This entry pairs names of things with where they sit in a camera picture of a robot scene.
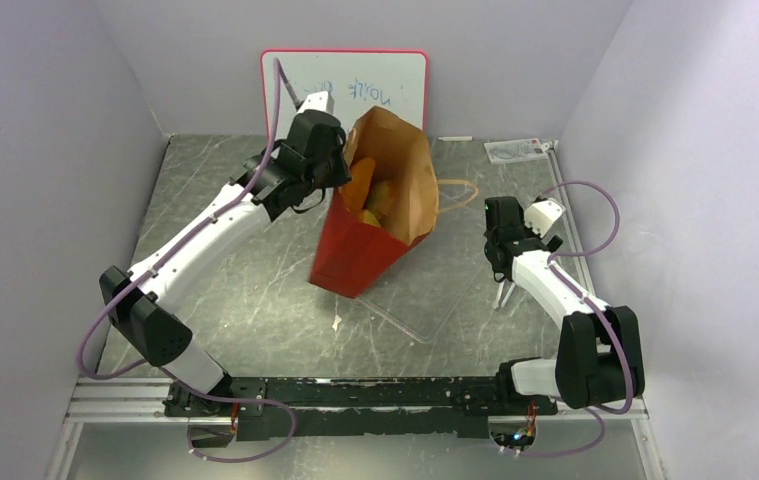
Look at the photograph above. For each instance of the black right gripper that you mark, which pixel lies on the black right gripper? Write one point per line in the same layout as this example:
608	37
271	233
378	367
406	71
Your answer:
522	222

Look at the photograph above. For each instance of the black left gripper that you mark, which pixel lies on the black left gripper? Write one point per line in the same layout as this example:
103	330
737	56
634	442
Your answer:
343	174

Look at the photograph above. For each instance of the orange fake bread piece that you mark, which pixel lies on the orange fake bread piece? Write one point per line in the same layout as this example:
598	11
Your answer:
380	199

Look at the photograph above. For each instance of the red paper bag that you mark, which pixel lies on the red paper bag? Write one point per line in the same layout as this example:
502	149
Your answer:
351	256

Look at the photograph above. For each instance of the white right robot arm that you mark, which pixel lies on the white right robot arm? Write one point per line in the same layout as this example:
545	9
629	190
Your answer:
599	358

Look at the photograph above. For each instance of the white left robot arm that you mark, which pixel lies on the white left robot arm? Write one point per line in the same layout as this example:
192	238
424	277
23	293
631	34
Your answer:
142	301

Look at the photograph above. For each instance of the orange fake baguette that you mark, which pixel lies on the orange fake baguette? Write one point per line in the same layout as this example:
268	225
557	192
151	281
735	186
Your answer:
356	191

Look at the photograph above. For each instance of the pink framed whiteboard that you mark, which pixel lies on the pink framed whiteboard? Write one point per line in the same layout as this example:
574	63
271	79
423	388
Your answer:
357	80

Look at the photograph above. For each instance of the white printed card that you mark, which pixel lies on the white printed card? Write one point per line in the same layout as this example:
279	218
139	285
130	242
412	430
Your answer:
515	151

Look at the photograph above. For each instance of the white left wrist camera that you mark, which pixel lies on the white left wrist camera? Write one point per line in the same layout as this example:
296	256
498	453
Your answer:
319	101

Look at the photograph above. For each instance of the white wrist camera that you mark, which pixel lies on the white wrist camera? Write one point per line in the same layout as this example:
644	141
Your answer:
319	101
541	216

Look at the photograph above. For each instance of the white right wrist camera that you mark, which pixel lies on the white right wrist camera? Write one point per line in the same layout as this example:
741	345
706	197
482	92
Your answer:
541	216

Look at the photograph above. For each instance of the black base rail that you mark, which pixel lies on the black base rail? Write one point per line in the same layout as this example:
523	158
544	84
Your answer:
257	408

